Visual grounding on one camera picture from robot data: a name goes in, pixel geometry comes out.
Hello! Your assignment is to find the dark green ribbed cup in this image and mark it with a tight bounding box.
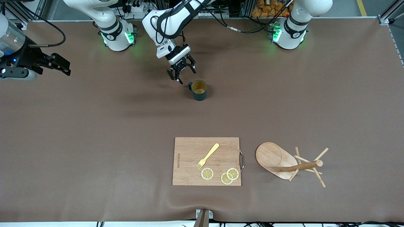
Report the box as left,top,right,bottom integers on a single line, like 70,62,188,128
188,80,208,101

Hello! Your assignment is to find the wooden mug tree rack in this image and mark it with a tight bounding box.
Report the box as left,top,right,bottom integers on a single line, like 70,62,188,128
255,142,329,188

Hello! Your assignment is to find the white power strip with plugs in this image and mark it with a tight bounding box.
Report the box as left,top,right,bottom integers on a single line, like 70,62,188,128
122,3,158,19

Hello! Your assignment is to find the yellow plastic fork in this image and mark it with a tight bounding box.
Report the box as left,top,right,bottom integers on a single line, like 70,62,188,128
196,143,220,170

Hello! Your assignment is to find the orange snack bag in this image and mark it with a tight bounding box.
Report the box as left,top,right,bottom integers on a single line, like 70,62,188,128
252,0,292,18

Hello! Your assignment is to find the aluminium frame profile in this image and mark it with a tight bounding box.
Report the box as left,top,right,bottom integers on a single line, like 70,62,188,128
378,0,404,67
3,0,52,30

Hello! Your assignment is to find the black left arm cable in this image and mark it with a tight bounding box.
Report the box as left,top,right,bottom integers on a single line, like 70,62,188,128
181,0,295,48

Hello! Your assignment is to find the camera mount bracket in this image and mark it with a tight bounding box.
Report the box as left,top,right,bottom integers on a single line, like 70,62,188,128
195,209,214,227

